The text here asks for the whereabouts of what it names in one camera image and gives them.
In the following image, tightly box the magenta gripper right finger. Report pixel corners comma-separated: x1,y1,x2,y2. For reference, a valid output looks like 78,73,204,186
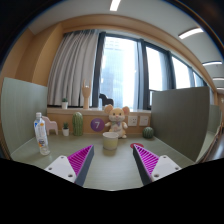
133,147,181,185

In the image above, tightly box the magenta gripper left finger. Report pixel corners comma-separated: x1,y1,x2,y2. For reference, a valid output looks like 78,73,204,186
45,145,94,186

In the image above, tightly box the clear plastic water bottle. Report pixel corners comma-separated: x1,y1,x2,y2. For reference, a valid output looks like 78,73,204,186
34,112,50,155

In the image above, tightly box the round green ceramic cactus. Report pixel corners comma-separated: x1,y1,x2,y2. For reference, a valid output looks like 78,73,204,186
142,127,154,139

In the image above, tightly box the small potted plant on table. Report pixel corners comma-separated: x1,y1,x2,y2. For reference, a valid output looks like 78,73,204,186
62,122,69,136

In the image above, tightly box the pale yellow cup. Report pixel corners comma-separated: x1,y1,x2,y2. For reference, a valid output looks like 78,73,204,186
103,132,118,150

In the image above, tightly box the pink wooden horse figure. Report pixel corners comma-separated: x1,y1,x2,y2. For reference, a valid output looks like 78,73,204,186
42,116,58,134

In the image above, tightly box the purple number seven sticker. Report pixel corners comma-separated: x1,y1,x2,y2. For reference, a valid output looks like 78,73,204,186
90,118,104,132

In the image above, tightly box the tall green ceramic cactus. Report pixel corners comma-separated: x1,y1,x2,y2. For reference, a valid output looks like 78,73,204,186
72,112,83,136

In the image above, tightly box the green partition panel right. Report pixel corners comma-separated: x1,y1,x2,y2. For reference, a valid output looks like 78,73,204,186
150,87,210,161

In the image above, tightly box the green partition panel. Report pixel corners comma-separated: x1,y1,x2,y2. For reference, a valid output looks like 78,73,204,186
150,87,210,161
0,78,48,154

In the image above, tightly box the plush mouse toy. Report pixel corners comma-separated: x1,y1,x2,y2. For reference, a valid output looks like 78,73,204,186
104,104,130,139

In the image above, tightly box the small potted plant on sill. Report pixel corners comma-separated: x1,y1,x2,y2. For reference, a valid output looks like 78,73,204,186
62,98,68,109

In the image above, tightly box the black horse figure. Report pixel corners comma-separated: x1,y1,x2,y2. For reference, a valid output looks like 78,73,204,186
99,94,114,106

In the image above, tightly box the wooden hand model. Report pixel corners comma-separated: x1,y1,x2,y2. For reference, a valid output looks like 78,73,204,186
82,81,91,109

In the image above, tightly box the green partition panel left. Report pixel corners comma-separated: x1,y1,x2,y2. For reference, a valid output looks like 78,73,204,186
0,78,48,154

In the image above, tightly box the grey white curtain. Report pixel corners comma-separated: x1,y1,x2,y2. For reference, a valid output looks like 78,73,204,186
48,29,99,107

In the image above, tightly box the white wall socket right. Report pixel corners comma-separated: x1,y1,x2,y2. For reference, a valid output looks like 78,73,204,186
139,116,149,126

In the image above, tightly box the white wall socket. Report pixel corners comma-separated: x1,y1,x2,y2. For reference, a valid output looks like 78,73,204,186
128,116,138,127
139,116,149,126

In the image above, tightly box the white wall socket left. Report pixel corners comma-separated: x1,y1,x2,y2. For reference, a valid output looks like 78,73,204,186
128,116,138,127

